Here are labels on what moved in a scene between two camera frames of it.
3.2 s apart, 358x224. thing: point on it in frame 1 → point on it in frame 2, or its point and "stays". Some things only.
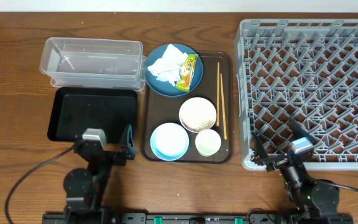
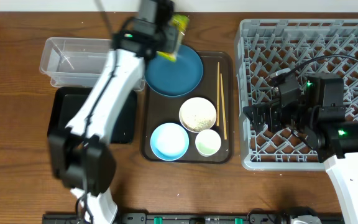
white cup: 207,142 stays
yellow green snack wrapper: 186,73 → 181,22
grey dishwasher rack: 321,73 stays
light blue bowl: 169,141 stays
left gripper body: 112,162 → 165,42
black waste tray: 74,109 stays
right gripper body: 279,160 → 272,115
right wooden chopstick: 224,120 stays
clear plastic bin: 94,63 stays
